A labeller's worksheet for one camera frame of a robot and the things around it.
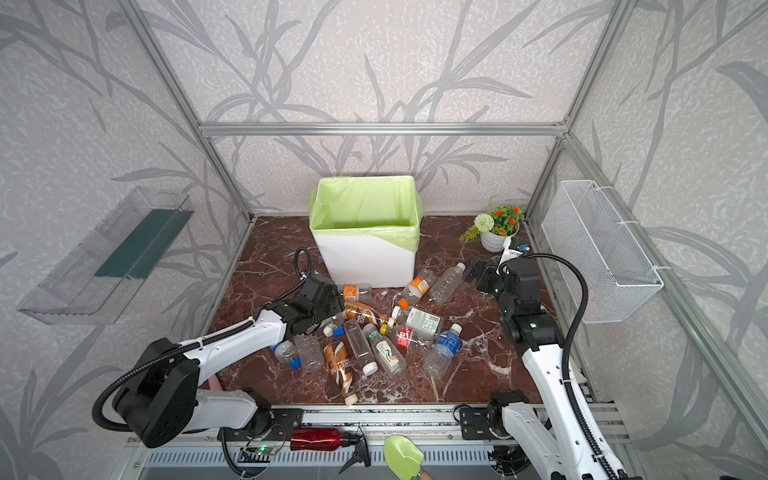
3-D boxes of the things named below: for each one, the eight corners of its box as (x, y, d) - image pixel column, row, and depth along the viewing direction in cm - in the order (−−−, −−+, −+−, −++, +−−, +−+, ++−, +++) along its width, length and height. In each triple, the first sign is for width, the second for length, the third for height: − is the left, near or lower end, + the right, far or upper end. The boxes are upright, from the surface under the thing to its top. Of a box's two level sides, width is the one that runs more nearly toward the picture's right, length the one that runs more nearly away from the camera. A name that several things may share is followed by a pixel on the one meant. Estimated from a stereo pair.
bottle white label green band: (394, 380, 82) (394, 375, 78) (362, 333, 91) (360, 325, 86) (407, 370, 84) (407, 364, 79) (374, 324, 92) (373, 317, 88)
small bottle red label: (379, 347, 86) (378, 342, 83) (382, 329, 90) (381, 323, 87) (430, 354, 85) (431, 349, 82) (432, 335, 89) (433, 329, 86)
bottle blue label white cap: (422, 370, 84) (423, 362, 80) (448, 327, 93) (451, 318, 88) (441, 382, 82) (443, 376, 77) (465, 337, 91) (469, 329, 86)
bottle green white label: (388, 326, 93) (388, 319, 90) (396, 308, 97) (396, 301, 94) (437, 345, 89) (439, 339, 86) (444, 325, 93) (445, 319, 90)
